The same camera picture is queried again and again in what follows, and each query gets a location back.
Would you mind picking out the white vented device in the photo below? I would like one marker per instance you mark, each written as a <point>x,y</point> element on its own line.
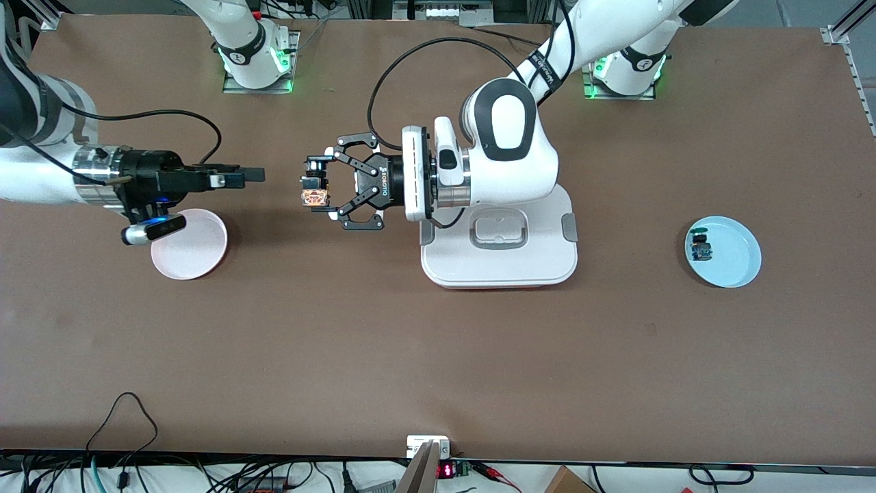
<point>445,12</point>

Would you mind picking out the orange switch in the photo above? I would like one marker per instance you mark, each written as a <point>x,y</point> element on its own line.
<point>315,198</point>

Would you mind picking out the aluminium frame bracket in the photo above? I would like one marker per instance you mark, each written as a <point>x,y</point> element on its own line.
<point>53,17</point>

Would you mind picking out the white left gripper mounting plate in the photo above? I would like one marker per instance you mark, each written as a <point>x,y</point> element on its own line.
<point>416,171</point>

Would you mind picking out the pink plate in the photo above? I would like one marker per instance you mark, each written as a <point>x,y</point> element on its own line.
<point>198,257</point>

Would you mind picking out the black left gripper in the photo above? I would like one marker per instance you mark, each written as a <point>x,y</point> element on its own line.
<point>380,186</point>

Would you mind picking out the white lunch box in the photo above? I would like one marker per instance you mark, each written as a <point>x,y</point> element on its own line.
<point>499,270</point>

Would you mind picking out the grey aluminium bar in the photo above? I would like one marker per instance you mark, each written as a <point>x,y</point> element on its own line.
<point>419,476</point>

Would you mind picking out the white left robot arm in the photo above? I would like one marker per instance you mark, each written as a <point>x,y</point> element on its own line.
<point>506,123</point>

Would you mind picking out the brown cardboard box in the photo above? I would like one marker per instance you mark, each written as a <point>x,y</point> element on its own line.
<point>568,483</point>

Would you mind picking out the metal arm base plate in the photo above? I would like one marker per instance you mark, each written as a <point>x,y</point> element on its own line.
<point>295,61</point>
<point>595,96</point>

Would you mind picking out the white socket box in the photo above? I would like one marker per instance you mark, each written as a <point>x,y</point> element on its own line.
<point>417,445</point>

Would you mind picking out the aluminium frame rail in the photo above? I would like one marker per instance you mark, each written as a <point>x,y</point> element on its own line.
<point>836,34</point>

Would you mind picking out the blue switch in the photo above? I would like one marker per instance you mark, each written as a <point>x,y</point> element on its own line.
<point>701,252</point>

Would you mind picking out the red digit display module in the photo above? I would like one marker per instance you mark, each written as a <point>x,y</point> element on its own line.
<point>446,471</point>

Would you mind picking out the red clip leads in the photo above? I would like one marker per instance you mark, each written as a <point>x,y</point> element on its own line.
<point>496,472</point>

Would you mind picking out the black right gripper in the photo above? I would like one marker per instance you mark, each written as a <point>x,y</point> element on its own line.
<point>152,174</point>

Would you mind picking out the light blue plate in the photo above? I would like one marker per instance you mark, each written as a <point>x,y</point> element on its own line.
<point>736,260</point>

